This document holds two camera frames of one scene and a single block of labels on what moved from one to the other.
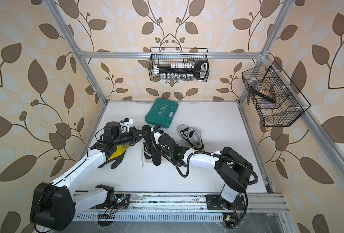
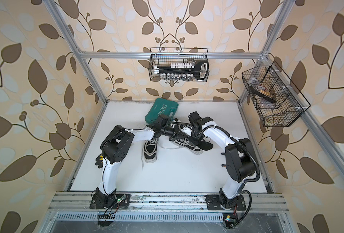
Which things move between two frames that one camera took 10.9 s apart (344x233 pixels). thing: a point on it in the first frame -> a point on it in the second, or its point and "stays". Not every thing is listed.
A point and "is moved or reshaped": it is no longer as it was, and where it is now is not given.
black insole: x=146 y=132 -> x=205 y=145
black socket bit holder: x=184 y=71 stays
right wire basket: x=277 y=100 stays
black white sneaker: x=192 y=136 is moved or reshaped
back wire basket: x=179 y=64 stays
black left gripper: x=134 y=137 -> x=175 y=134
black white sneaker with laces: x=148 y=146 stays
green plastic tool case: x=162 y=112 stays
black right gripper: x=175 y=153 -> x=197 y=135
